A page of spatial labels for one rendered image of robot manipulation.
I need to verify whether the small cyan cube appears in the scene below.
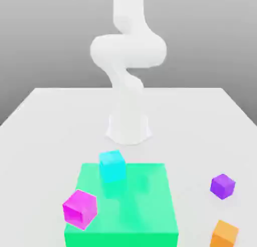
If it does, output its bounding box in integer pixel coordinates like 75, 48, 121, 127
98, 150, 127, 183

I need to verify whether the small magenta cube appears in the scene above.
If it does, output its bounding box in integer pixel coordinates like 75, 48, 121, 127
62, 189, 98, 231

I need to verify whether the small purple cube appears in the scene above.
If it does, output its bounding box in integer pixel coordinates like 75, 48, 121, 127
210, 173, 236, 200

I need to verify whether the small orange cube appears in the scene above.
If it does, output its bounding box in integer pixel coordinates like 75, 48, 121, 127
210, 219, 239, 247

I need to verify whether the large green box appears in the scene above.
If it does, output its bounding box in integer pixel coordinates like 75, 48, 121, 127
64, 162, 180, 247

